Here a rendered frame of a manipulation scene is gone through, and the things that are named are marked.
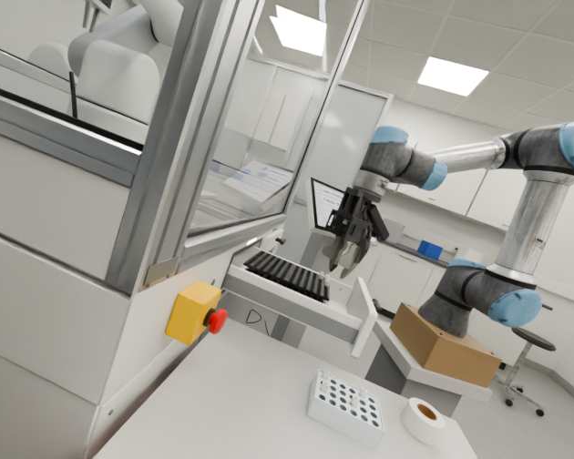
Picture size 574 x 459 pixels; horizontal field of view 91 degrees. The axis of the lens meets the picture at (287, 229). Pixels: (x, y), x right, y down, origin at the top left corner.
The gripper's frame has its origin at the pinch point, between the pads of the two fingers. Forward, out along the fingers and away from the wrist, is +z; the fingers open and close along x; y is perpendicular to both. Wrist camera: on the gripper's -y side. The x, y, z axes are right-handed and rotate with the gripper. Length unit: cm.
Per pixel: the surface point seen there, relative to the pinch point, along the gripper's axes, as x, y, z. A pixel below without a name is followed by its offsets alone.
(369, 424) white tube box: 26.3, 10.4, 16.4
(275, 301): -1.2, 15.0, 10.3
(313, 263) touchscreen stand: -69, -62, 22
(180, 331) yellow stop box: 8.6, 38.9, 10.5
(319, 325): 6.5, 7.1, 11.3
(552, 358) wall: 2, -477, 72
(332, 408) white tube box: 21.6, 14.8, 16.7
